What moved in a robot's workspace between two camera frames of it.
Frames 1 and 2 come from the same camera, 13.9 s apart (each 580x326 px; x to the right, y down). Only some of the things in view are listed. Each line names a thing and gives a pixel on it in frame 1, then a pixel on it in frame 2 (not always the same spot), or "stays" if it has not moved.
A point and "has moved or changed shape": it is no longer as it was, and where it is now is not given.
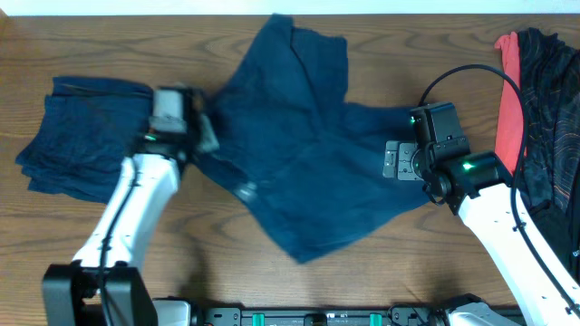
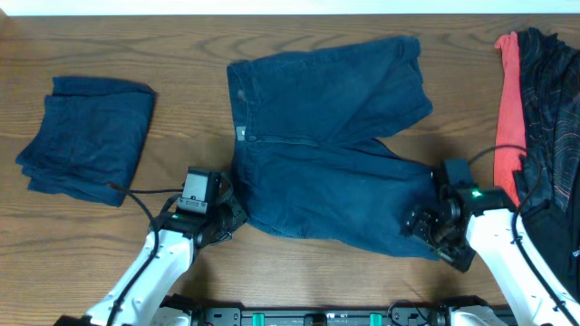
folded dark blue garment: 89,129 stays
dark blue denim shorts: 293,148 has moved or changed shape
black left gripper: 207,137 → 240,216
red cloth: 510,137 stays
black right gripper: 405,151 → 418,225
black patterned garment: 548,71 stays
